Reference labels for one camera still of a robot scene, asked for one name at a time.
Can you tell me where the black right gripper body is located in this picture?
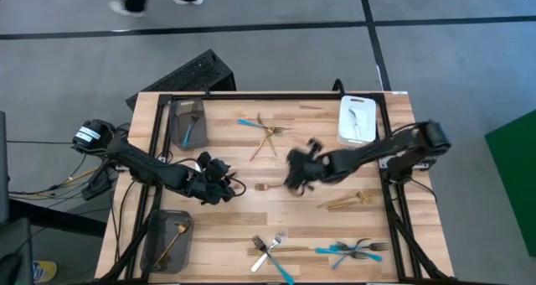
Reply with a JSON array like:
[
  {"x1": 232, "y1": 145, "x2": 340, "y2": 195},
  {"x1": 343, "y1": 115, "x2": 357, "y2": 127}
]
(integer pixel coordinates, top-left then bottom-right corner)
[{"x1": 292, "y1": 137, "x2": 336, "y2": 194}]

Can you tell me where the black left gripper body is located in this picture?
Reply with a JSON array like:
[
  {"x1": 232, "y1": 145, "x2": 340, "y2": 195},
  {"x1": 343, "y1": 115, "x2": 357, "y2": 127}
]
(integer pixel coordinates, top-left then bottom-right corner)
[{"x1": 184, "y1": 150, "x2": 232, "y2": 205}]

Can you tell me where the gold fork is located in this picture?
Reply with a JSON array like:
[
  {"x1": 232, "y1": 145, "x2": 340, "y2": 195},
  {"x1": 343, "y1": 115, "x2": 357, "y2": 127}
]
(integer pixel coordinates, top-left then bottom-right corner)
[
  {"x1": 254, "y1": 182, "x2": 286, "y2": 192},
  {"x1": 325, "y1": 195, "x2": 373, "y2": 211},
  {"x1": 245, "y1": 245, "x2": 312, "y2": 257},
  {"x1": 316, "y1": 189, "x2": 370, "y2": 209},
  {"x1": 151, "y1": 220, "x2": 192, "y2": 270},
  {"x1": 250, "y1": 125, "x2": 281, "y2": 163},
  {"x1": 255, "y1": 111, "x2": 279, "y2": 157}
]

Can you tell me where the grey translucent plastic bin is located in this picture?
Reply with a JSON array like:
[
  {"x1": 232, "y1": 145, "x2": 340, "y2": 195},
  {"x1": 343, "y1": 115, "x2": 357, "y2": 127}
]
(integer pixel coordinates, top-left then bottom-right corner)
[
  {"x1": 140, "y1": 209, "x2": 195, "y2": 275},
  {"x1": 167, "y1": 98, "x2": 209, "y2": 152}
]

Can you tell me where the white plastic bin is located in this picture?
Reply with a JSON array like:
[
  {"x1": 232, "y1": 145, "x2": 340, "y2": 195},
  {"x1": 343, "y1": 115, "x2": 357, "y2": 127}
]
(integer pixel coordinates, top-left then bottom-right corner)
[{"x1": 337, "y1": 95, "x2": 378, "y2": 147}]

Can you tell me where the black perforated box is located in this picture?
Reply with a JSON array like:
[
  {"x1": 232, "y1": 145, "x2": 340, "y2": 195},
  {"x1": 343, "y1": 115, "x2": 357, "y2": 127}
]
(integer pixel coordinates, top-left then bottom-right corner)
[{"x1": 125, "y1": 49, "x2": 238, "y2": 110}]

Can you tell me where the yellow blue package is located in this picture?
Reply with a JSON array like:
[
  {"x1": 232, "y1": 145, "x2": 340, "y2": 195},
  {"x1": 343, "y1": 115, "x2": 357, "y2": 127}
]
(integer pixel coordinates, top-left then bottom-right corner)
[{"x1": 32, "y1": 259, "x2": 59, "y2": 284}]

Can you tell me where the green board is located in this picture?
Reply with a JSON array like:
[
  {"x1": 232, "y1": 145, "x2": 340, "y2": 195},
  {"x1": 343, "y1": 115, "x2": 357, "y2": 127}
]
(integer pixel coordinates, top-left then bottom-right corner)
[{"x1": 484, "y1": 108, "x2": 536, "y2": 257}]

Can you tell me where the dark grey chair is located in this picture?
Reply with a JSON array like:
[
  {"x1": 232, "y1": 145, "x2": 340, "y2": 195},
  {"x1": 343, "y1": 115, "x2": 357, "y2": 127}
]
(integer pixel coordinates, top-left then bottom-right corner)
[{"x1": 0, "y1": 216, "x2": 35, "y2": 285}]

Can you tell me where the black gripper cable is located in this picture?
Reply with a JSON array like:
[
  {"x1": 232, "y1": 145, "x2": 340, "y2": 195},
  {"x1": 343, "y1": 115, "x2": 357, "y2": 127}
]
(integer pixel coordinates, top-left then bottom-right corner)
[{"x1": 228, "y1": 176, "x2": 249, "y2": 198}]

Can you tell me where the black aluminium table frame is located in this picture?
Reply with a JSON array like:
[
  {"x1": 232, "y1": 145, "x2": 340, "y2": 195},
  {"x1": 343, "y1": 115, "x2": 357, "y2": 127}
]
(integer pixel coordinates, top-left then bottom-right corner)
[{"x1": 95, "y1": 91, "x2": 457, "y2": 285}]

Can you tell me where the black arm base cable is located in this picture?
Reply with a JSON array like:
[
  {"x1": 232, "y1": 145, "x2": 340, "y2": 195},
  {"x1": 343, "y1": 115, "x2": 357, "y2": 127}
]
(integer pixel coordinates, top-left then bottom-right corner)
[{"x1": 408, "y1": 178, "x2": 439, "y2": 205}]

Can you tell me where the yellow cable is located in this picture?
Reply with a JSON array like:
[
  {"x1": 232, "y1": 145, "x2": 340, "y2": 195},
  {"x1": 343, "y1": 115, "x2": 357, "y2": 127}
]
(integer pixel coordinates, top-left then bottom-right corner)
[{"x1": 8, "y1": 166, "x2": 101, "y2": 199}]

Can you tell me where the thin black floor cable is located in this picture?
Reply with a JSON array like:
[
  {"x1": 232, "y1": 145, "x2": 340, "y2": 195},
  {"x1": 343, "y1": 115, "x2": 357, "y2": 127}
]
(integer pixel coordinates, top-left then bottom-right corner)
[{"x1": 6, "y1": 140, "x2": 75, "y2": 146}]

